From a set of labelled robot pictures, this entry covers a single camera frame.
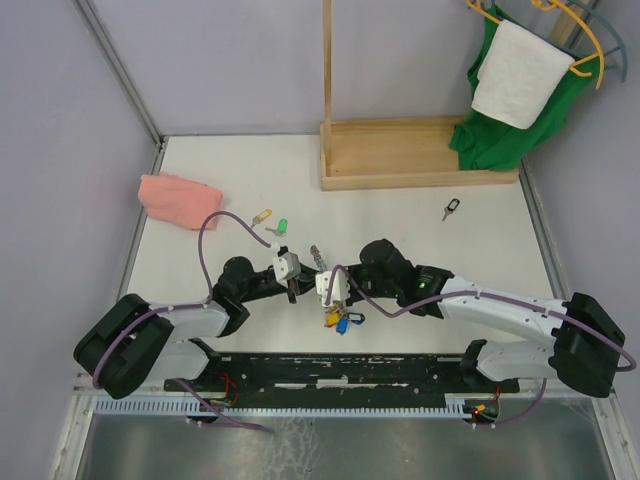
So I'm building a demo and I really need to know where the metal keyring plate with keys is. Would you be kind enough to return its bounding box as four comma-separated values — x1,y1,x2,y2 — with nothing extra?
310,245,366,335

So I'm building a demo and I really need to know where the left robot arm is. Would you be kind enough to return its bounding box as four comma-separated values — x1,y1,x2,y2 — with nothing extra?
73,252,319,400

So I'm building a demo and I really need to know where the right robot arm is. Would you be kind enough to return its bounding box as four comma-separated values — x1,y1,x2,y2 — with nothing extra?
326,239,637,398

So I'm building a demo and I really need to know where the green tag key left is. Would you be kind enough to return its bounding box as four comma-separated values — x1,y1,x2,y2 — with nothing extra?
265,218,288,237

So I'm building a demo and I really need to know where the yellow tag key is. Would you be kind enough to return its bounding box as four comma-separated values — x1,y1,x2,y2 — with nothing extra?
250,209,273,229

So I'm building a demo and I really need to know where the black tag key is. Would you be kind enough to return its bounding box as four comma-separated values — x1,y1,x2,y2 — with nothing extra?
442,198,460,221

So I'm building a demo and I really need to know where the wooden rack stand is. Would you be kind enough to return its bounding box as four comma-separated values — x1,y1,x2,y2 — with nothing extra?
319,1,519,192

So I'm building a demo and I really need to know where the pink folded towel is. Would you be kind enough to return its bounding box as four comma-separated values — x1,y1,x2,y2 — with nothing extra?
138,172,223,230

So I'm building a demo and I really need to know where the green cloth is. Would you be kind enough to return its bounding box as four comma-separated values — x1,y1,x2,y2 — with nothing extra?
450,6,600,171

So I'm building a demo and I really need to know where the white towel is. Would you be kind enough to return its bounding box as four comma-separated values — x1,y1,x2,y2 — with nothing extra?
471,20,574,130

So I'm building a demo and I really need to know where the yellow hanger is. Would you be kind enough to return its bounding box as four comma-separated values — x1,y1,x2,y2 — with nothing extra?
465,0,606,91

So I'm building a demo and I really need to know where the grey-green hanger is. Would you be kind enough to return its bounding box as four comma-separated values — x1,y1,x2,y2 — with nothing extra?
570,0,629,84

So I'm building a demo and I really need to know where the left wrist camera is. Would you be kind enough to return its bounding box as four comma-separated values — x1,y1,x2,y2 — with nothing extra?
271,242,301,286

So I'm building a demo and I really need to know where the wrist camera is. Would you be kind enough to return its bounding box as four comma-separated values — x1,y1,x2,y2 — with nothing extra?
315,270,350,306
271,242,301,286

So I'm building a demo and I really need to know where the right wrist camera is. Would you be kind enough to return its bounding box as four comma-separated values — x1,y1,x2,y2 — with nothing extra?
315,270,350,306

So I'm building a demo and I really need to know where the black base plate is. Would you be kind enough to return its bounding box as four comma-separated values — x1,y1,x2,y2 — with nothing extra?
189,352,520,410

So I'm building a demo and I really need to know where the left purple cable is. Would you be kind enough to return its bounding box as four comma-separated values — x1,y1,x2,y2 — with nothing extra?
93,210,281,391

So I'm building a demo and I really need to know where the white cable duct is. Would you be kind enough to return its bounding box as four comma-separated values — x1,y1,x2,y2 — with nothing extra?
94,392,474,416

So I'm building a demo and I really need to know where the metal corner frame post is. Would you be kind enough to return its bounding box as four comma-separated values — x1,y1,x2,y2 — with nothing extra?
71,0,163,145

